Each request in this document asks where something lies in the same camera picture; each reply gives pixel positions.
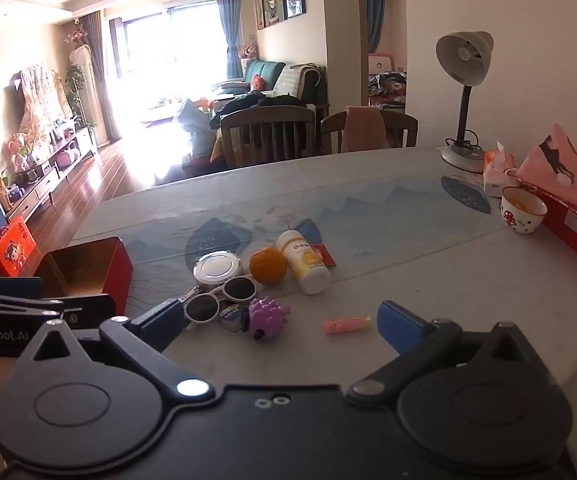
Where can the white bowl with red print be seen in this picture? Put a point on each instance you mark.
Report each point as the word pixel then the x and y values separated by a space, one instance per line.
pixel 521 217

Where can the red sofa cushion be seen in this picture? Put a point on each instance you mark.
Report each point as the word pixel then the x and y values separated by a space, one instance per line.
pixel 257 82

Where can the white coffee table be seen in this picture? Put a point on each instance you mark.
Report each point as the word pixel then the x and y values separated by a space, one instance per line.
pixel 163 110

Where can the blue landscape printed table mat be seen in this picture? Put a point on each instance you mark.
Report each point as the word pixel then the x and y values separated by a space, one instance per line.
pixel 368 210

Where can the pile of black clothes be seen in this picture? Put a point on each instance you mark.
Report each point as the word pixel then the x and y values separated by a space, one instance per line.
pixel 253 105

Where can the white knit throw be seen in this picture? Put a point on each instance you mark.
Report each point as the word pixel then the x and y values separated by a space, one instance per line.
pixel 296 77

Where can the grey curtain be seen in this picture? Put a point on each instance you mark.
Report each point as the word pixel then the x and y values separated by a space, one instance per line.
pixel 101 70

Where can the round tin with silver lid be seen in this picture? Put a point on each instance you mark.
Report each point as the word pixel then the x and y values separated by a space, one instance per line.
pixel 216 266

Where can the pink towel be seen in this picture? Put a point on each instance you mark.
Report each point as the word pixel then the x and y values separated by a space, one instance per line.
pixel 364 130

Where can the purple sheep toy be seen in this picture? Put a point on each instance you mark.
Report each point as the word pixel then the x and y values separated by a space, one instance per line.
pixel 267 317

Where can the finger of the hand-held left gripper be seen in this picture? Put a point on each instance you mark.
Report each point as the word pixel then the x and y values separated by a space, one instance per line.
pixel 16 287
pixel 88 310

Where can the orange gift box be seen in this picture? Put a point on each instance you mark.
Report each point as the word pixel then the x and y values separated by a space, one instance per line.
pixel 12 247

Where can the white tissue pack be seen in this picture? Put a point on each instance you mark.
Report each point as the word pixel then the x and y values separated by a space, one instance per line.
pixel 498 177

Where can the tall potted plant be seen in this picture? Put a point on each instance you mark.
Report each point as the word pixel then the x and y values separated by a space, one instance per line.
pixel 74 90

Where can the wooden dining chair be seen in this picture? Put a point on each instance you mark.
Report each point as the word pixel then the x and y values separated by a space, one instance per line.
pixel 403 132
pixel 266 135

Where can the blue curtain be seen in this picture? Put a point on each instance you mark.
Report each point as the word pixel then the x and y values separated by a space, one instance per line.
pixel 375 15
pixel 229 25

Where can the red tin box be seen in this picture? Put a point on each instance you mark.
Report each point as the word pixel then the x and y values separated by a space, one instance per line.
pixel 93 265

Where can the bed with clothes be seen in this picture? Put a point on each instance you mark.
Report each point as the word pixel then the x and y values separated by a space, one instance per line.
pixel 387 87

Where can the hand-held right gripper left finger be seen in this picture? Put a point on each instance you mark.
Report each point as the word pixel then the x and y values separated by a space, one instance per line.
pixel 161 322

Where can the white tv cabinet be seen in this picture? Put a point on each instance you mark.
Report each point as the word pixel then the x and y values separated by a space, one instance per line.
pixel 48 180

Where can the silver nail clipper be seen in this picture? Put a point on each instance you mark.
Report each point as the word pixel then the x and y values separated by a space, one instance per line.
pixel 188 295

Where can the red gift box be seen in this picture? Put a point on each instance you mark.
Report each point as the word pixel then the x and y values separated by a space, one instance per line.
pixel 573 240

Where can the white and yellow bottle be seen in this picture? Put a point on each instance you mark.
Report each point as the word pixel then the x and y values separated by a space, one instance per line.
pixel 303 262

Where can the white sunglasses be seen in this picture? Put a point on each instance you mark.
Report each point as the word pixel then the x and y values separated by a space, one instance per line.
pixel 238 290

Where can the pink flower decoration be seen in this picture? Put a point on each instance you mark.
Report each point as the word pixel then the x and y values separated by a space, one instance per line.
pixel 16 150

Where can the orange bumpy toy ball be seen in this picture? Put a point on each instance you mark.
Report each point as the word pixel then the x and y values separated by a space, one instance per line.
pixel 267 266

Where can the pink plush toy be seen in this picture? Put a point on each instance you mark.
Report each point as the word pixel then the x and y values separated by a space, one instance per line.
pixel 248 52

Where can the pink printed bag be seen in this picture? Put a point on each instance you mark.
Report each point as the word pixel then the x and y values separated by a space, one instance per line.
pixel 558 160

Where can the green sofa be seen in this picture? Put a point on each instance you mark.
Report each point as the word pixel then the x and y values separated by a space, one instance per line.
pixel 263 72

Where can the floral cloth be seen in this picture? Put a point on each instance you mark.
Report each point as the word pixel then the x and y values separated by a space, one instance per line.
pixel 41 97

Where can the white standing air conditioner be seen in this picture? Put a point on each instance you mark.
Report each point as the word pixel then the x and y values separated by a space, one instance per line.
pixel 86 85

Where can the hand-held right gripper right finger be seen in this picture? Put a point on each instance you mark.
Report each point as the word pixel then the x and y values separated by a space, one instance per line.
pixel 398 327

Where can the small red packet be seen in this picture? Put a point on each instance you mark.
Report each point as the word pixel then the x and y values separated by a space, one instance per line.
pixel 327 255

